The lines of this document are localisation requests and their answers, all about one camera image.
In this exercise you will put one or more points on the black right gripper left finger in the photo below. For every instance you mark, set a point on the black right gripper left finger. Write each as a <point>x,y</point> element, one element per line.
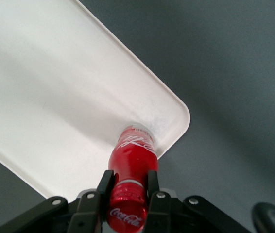
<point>89,211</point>

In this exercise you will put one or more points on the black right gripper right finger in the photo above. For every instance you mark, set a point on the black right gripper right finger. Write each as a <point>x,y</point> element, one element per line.
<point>160,213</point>

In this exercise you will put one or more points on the red coke bottle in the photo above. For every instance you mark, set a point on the red coke bottle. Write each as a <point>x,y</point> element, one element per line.
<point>132,160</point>

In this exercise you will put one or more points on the cream plastic tray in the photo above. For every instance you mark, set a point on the cream plastic tray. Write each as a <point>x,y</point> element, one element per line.
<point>55,85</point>

